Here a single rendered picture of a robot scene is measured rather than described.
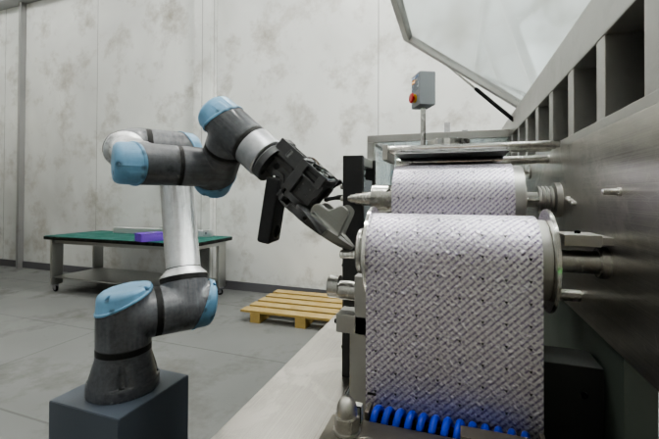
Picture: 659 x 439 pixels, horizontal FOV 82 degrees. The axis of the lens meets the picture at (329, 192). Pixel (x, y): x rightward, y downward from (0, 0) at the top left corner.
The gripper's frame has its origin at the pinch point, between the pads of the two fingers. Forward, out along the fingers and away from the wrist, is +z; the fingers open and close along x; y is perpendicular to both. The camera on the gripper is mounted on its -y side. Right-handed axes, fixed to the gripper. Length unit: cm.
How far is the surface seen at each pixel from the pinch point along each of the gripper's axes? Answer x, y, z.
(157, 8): 411, -43, -520
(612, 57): 4.5, 46.6, 11.4
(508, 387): -4.4, 2.4, 29.3
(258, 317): 292, -206, -60
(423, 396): -4.4, -7.0, 22.9
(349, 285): 4.2, -5.8, 4.6
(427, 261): -4.3, 8.0, 10.9
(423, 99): 53, 33, -17
